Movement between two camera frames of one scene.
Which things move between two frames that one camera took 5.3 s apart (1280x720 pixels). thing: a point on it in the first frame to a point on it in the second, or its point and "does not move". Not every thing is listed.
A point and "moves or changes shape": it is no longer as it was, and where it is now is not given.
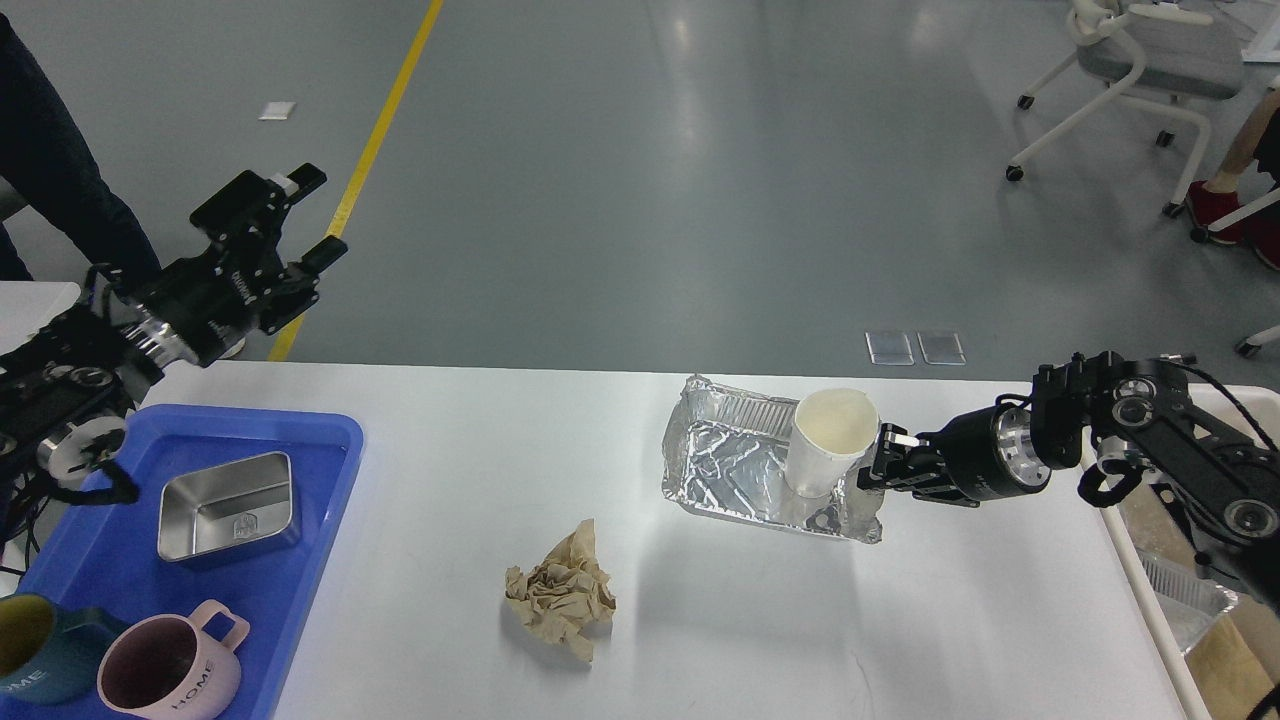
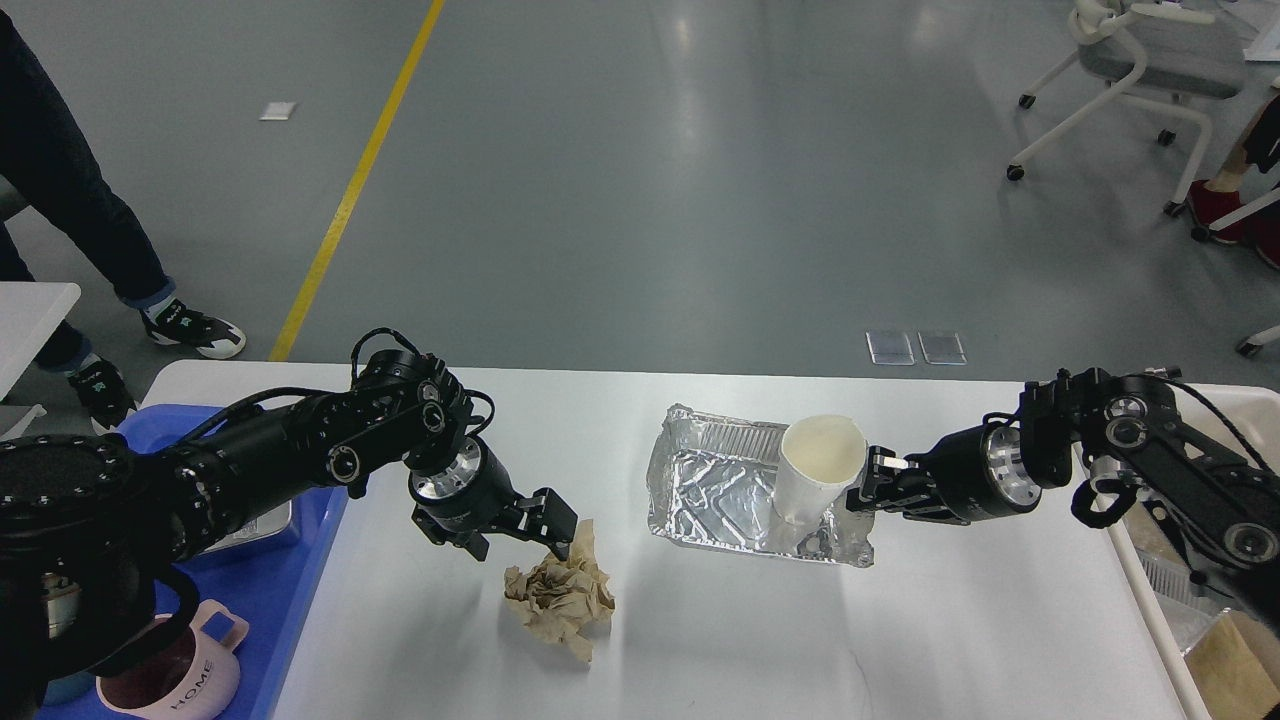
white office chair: [1181, 57] does not move
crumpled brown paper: [567, 597] does not move
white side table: [26, 306] does not move
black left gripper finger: [253, 203] to [547, 519]
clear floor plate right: [942, 348] does not move
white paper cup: [833, 428] moves or changes shape
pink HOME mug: [175, 666] does not move
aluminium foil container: [726, 453] moves or changes shape
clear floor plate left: [889, 348] does not move
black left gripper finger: [299, 286] to [473, 542]
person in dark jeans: [47, 166] does not move
